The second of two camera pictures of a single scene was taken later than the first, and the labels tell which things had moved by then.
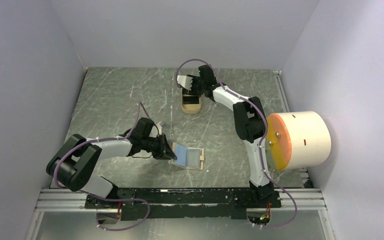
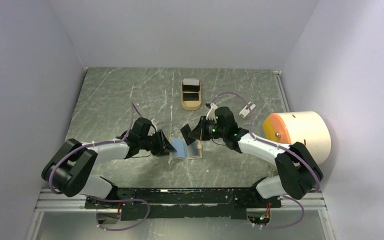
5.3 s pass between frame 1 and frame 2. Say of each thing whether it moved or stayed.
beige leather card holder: moved
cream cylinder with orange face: stayed
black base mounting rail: stayed
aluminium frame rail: stayed
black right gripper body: moved
